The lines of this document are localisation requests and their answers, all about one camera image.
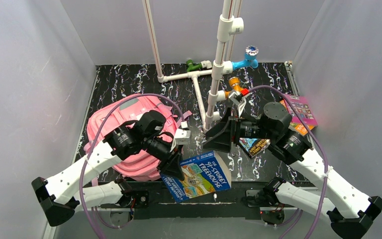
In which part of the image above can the blue 91-storey treehouse book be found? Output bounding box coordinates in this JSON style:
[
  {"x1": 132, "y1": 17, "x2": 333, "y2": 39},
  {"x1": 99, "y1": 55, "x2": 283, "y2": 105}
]
[{"x1": 161, "y1": 151, "x2": 232, "y2": 203}]

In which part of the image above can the pink student backpack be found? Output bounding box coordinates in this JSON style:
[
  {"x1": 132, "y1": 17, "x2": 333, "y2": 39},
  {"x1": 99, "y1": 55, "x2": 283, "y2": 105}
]
[{"x1": 84, "y1": 94, "x2": 182, "y2": 181}]

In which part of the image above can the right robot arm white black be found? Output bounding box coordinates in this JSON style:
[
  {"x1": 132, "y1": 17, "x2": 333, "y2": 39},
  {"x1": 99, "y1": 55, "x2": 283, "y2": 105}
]
[{"x1": 203, "y1": 102, "x2": 382, "y2": 239}]

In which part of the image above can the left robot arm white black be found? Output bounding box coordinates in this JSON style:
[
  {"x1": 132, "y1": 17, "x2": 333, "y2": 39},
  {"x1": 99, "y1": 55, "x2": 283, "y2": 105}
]
[{"x1": 31, "y1": 110, "x2": 191, "y2": 227}]

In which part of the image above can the dark treehouse book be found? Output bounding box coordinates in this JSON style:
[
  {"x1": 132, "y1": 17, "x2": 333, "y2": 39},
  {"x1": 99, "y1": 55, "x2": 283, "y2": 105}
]
[{"x1": 239, "y1": 138, "x2": 271, "y2": 158}]

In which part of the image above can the orange tap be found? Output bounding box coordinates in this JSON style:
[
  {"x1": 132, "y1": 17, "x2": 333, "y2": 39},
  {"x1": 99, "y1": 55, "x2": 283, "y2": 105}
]
[{"x1": 224, "y1": 77, "x2": 247, "y2": 99}]

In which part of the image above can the orange cover book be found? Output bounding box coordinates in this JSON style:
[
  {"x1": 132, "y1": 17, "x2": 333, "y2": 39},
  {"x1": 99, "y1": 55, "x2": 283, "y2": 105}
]
[{"x1": 280, "y1": 100, "x2": 315, "y2": 136}]

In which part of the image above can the pink small book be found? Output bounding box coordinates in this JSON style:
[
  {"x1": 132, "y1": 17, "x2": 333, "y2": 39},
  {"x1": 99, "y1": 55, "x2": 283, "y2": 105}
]
[{"x1": 284, "y1": 94, "x2": 318, "y2": 126}]

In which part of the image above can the green pipe valve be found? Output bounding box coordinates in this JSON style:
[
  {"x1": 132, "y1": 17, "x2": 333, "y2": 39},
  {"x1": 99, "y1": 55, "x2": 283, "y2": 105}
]
[{"x1": 186, "y1": 59, "x2": 202, "y2": 72}]

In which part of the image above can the blue tap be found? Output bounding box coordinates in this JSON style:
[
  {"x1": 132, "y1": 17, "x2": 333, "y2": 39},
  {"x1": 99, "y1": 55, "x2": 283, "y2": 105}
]
[{"x1": 232, "y1": 45, "x2": 259, "y2": 71}]

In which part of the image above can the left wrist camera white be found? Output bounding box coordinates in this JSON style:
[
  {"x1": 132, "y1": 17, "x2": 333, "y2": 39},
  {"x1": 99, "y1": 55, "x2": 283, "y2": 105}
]
[{"x1": 173, "y1": 121, "x2": 191, "y2": 145}]

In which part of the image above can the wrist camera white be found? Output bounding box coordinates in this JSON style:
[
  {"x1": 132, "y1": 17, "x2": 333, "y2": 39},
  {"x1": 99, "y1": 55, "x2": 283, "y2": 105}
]
[
  {"x1": 173, "y1": 121, "x2": 191, "y2": 145},
  {"x1": 228, "y1": 90, "x2": 247, "y2": 117}
]

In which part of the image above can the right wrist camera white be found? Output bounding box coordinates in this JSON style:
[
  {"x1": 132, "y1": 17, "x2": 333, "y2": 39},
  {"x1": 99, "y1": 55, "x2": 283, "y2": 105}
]
[{"x1": 228, "y1": 90, "x2": 247, "y2": 117}]

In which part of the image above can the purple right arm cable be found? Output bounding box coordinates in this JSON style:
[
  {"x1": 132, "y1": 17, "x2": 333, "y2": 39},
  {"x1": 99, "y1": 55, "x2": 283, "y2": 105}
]
[{"x1": 248, "y1": 85, "x2": 329, "y2": 239}]

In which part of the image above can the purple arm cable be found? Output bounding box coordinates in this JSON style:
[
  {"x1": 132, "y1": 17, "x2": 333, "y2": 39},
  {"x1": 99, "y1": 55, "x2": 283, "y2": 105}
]
[
  {"x1": 248, "y1": 85, "x2": 329, "y2": 239},
  {"x1": 79, "y1": 93, "x2": 185, "y2": 239}
]

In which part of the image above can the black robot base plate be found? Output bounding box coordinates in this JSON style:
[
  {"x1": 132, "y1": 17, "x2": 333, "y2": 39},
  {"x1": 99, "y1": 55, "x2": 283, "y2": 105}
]
[{"x1": 92, "y1": 179, "x2": 297, "y2": 221}]

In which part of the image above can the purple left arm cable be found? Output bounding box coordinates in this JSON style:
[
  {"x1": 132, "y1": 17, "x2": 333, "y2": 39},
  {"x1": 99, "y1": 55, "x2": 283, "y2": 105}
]
[{"x1": 79, "y1": 93, "x2": 185, "y2": 239}]

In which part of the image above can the white PVC pipe frame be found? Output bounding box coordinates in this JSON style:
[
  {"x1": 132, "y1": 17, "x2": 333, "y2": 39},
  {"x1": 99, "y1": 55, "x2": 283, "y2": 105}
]
[{"x1": 142, "y1": 0, "x2": 244, "y2": 132}]

